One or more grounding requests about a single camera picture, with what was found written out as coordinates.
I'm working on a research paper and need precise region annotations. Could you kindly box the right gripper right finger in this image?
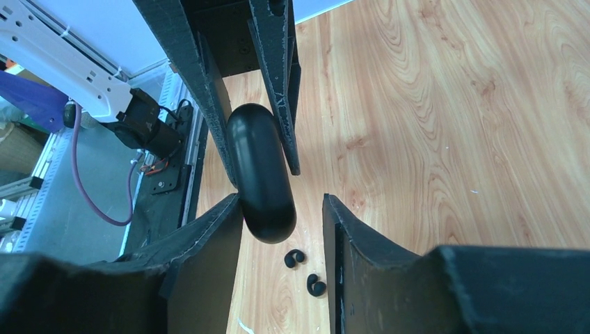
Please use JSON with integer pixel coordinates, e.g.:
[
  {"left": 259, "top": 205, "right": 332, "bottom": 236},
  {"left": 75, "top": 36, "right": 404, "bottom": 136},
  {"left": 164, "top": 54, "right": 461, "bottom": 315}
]
[{"left": 322, "top": 194, "right": 589, "bottom": 333}]

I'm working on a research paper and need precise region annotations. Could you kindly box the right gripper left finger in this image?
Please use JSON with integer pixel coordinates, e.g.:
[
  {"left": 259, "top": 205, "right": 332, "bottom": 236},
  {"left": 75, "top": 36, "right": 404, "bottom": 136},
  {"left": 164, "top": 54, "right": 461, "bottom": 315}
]
[{"left": 1, "top": 194, "right": 243, "bottom": 333}]

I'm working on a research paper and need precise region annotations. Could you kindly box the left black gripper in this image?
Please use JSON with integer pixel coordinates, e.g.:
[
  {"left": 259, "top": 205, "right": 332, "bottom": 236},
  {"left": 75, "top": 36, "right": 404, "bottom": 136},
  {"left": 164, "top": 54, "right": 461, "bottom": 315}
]
[{"left": 134, "top": 0, "right": 301, "bottom": 185}]

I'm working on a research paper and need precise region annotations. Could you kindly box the black earbud charging case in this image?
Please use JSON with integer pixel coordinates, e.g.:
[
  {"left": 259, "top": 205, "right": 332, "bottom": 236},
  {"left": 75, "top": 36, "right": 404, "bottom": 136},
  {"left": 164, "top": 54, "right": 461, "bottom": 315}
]
[{"left": 226, "top": 104, "right": 297, "bottom": 244}]

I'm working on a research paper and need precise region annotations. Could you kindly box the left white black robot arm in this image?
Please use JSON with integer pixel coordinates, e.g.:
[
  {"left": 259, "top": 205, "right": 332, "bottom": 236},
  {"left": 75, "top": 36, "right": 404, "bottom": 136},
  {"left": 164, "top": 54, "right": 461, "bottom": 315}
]
[{"left": 1, "top": 1, "right": 301, "bottom": 183}]

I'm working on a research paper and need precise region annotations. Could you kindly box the white scrap on table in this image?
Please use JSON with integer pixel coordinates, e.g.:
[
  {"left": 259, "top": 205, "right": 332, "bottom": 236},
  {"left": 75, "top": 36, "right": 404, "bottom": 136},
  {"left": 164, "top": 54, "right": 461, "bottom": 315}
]
[{"left": 237, "top": 318, "right": 255, "bottom": 334}]

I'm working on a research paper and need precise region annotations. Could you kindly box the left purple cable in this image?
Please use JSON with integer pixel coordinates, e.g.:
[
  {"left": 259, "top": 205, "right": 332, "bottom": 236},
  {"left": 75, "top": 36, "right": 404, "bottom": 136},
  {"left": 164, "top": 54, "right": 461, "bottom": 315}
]
[{"left": 70, "top": 104, "right": 141, "bottom": 228}]

